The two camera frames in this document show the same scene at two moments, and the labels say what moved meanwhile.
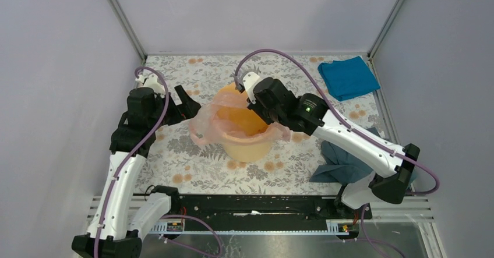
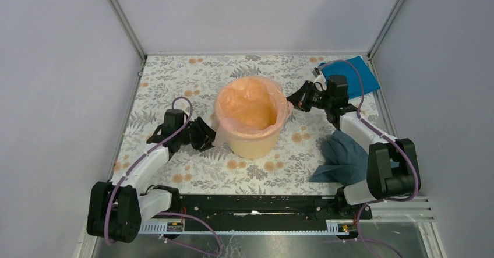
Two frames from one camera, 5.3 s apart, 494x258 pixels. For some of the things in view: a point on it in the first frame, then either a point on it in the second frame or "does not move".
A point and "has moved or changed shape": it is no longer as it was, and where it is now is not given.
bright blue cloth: x=348 y=77 does not move
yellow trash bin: x=244 y=135 does not move
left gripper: x=189 y=106 → x=205 y=135
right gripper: x=256 y=107 → x=299 y=99
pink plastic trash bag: x=204 y=128 has moved or changed shape
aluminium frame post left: x=123 y=18 does not move
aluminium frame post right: x=391 y=17 does not move
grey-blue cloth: x=341 y=168 does not move
